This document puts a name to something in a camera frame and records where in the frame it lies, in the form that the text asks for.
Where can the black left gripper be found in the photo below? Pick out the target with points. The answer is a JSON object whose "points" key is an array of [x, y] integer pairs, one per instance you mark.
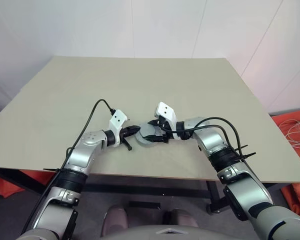
{"points": [[123, 133]]}

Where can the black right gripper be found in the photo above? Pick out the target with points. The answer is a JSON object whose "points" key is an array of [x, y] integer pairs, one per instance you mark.
{"points": [[165, 130]]}

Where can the round grey motor lid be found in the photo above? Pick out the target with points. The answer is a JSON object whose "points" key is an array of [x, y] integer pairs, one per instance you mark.
{"points": [[146, 130]]}

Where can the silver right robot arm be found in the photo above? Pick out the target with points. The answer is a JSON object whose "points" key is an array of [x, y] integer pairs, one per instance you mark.
{"points": [[212, 142]]}

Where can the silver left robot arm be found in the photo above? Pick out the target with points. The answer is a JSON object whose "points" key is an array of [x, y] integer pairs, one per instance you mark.
{"points": [[80, 155]]}

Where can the dark maroon rounded shape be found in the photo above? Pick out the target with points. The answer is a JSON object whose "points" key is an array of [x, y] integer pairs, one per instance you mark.
{"points": [[115, 220]]}

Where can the grey robot torso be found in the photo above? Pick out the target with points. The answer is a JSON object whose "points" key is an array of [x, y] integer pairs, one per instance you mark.
{"points": [[175, 232]]}

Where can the orange fabric cushion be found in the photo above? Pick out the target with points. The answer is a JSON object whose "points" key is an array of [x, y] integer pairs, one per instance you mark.
{"points": [[292, 117], [12, 186]]}

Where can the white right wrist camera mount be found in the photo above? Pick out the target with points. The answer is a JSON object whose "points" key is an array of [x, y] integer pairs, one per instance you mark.
{"points": [[166, 111]]}

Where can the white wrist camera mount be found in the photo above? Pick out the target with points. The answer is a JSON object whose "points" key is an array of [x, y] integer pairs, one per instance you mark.
{"points": [[166, 111], [116, 120]]}

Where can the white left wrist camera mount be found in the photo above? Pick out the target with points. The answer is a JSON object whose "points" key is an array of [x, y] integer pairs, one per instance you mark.
{"points": [[116, 120]]}

